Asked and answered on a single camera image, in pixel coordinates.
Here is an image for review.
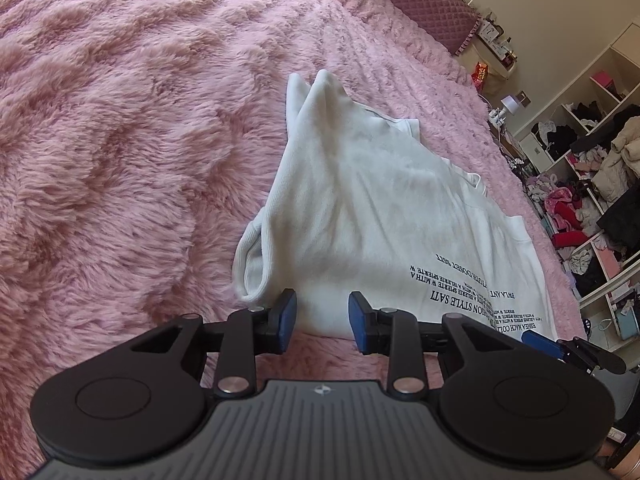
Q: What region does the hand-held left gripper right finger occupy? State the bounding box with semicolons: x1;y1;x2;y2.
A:
348;290;522;396

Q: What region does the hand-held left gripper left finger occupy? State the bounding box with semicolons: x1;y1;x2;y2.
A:
128;288;298;399

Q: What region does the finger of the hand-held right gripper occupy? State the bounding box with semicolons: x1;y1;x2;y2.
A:
521;331;627;376

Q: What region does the white printed sweatshirt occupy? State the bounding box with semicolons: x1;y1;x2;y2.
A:
231;70;562;342

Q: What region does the pile of clothes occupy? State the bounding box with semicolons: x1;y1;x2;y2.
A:
522;100;640;291

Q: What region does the wooden nightstand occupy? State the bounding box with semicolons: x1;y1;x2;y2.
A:
487;110;531;176

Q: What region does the white open shelf unit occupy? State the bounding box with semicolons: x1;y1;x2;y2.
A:
517;25;640;343

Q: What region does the white table lamp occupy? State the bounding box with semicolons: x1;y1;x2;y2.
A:
497;94;522;123

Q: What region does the pink fluffy blanket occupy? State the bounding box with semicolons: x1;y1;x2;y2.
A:
0;0;590;468

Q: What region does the red snack bag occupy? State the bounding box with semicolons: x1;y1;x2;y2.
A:
472;60;492;92

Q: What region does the pink quilted headboard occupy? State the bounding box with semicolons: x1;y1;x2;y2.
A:
332;0;483;58

